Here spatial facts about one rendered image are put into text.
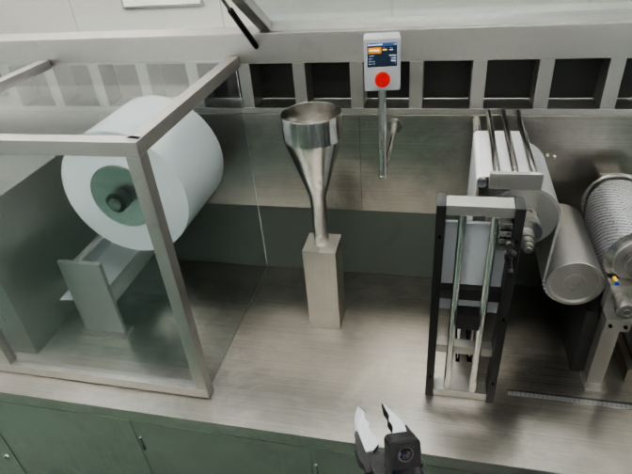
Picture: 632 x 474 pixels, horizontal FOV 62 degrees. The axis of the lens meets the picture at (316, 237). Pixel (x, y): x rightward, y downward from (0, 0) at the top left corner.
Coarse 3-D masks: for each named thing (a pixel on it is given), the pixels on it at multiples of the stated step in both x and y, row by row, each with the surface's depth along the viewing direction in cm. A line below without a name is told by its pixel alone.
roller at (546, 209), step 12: (516, 192) 108; (528, 192) 108; (540, 192) 107; (528, 204) 109; (540, 204) 109; (552, 204) 108; (540, 216) 110; (552, 216) 110; (552, 228) 111; (540, 240) 113
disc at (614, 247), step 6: (630, 234) 107; (618, 240) 109; (624, 240) 108; (630, 240) 108; (612, 246) 110; (618, 246) 109; (606, 252) 111; (612, 252) 110; (606, 258) 111; (612, 258) 111; (606, 264) 112; (606, 270) 113; (612, 270) 113; (618, 276) 113
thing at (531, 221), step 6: (528, 210) 108; (534, 210) 109; (528, 216) 106; (534, 216) 106; (528, 222) 105; (534, 222) 105; (534, 228) 105; (540, 228) 105; (534, 234) 106; (540, 234) 106
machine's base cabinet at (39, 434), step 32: (0, 416) 153; (32, 416) 149; (64, 416) 145; (96, 416) 141; (0, 448) 164; (32, 448) 160; (64, 448) 155; (96, 448) 151; (128, 448) 147; (160, 448) 143; (192, 448) 140; (224, 448) 136; (256, 448) 133; (288, 448) 130
